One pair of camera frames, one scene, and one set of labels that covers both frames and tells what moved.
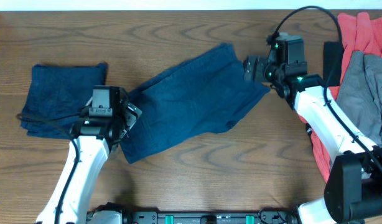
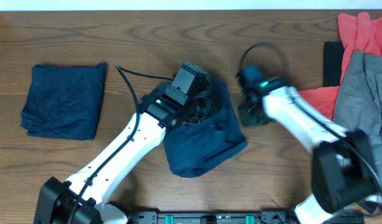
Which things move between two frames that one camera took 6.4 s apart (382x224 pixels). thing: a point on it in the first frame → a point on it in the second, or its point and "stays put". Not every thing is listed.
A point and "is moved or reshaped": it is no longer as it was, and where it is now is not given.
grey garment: (364, 93) stays put
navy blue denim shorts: (206, 94) is moved or reshaped
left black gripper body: (124, 119) → (198, 106)
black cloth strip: (332, 63) stays put
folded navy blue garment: (56, 95) stays put
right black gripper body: (264, 71) → (249, 117)
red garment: (359, 32) stays put
